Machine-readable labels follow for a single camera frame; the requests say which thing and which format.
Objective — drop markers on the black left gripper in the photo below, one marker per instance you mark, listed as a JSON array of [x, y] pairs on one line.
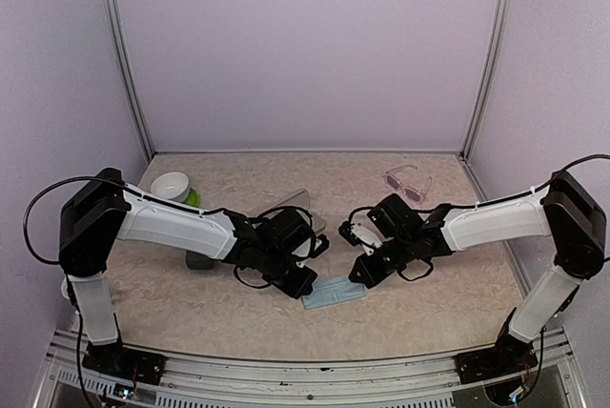
[[302, 286]]

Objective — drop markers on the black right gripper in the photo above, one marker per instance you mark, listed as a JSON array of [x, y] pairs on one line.
[[373, 276]]

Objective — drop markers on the light blue cloth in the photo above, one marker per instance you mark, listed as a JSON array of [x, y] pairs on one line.
[[332, 291]]

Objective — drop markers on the pink glasses case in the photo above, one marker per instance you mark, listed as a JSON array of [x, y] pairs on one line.
[[301, 199]]

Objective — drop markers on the purple lens pink sunglasses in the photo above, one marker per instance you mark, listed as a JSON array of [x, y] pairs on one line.
[[409, 180]]

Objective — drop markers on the grey-blue glasses case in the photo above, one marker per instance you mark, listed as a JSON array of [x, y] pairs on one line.
[[198, 262]]

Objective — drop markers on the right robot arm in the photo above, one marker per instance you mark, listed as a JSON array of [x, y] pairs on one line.
[[560, 208]]

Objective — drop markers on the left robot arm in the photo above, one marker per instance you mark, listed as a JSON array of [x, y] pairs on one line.
[[277, 243]]

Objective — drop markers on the green plate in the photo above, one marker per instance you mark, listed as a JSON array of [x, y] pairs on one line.
[[192, 199]]

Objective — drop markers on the white bowl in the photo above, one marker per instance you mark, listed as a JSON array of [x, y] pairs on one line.
[[173, 186]]

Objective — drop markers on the light blue mug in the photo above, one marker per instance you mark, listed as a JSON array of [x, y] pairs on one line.
[[65, 290]]

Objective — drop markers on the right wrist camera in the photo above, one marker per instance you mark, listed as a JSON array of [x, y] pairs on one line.
[[358, 235]]

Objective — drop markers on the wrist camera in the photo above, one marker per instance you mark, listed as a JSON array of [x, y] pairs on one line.
[[358, 235], [310, 249]]

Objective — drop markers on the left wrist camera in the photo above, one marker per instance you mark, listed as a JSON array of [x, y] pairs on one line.
[[310, 249]]

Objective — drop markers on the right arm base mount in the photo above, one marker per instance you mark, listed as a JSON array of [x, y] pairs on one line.
[[508, 355]]

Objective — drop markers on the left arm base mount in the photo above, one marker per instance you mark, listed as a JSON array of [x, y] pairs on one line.
[[117, 360]]

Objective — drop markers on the front aluminium rail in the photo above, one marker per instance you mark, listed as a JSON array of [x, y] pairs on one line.
[[188, 380]]

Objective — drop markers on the right aluminium corner post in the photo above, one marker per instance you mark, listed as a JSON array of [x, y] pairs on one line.
[[486, 81]]

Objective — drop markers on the aluminium corner post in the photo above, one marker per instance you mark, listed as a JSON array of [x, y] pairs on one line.
[[125, 69], [486, 81]]

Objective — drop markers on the left aluminium corner post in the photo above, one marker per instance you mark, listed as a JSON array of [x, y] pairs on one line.
[[125, 69]]

